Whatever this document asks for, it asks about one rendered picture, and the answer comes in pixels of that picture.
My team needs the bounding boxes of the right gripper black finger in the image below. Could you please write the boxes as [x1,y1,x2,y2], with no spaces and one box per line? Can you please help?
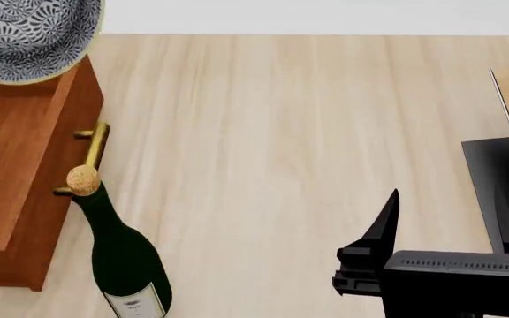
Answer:
[331,188,401,298]
[460,135,509,255]

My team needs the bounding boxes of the brown wooden drawer cabinet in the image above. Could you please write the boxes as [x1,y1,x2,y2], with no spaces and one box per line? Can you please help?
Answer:
[0,54,105,293]

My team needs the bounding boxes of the dark green wine bottle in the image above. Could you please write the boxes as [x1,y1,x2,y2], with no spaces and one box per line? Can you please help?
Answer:
[71,180,174,318]

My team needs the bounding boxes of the tan bottle cork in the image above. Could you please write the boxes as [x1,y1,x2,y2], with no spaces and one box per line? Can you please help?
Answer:
[65,164,102,198]

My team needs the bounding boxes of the blue patterned ceramic plate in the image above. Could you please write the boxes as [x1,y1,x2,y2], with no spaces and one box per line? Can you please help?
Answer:
[0,0,106,86]

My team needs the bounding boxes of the brass cabinet drawer handle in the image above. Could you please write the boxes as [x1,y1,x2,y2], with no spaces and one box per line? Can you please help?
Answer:
[52,121,111,197]

